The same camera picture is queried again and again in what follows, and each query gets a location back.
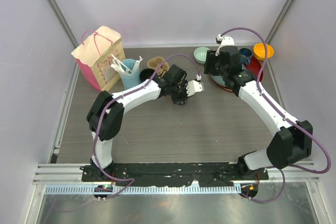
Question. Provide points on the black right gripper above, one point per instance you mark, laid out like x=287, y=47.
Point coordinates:
x=209, y=65

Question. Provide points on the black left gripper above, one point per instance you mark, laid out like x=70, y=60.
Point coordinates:
x=184, y=97

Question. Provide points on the black paper coffee cup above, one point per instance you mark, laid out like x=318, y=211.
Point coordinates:
x=181, y=102

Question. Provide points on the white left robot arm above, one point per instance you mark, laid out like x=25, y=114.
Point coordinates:
x=106, y=114

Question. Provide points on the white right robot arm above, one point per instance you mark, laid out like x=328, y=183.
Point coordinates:
x=289, y=142

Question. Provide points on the dark blue ceramic plate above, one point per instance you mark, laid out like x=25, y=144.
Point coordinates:
x=220, y=82

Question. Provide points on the dark blue ceramic mug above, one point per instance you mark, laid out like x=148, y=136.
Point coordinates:
x=245, y=56

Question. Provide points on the brown cardboard cup carrier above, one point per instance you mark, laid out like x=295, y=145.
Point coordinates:
x=155, y=62

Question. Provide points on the red round tray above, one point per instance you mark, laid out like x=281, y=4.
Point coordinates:
x=254, y=66

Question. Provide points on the mint green ceramic bowl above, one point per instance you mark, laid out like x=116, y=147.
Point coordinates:
x=200, y=54

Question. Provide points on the orange bowl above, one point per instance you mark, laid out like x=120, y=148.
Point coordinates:
x=259, y=51

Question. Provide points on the light blue straw cup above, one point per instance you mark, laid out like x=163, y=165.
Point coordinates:
x=133, y=79

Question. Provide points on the pink kraft paper bag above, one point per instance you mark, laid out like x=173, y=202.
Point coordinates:
x=94, y=57

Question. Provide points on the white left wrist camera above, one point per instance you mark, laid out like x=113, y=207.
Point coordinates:
x=194, y=86

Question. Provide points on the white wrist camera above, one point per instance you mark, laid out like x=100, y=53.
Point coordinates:
x=194, y=86
x=223, y=40

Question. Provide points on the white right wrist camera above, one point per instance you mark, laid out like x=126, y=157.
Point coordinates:
x=223, y=40

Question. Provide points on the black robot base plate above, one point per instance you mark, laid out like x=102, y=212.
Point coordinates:
x=208, y=174

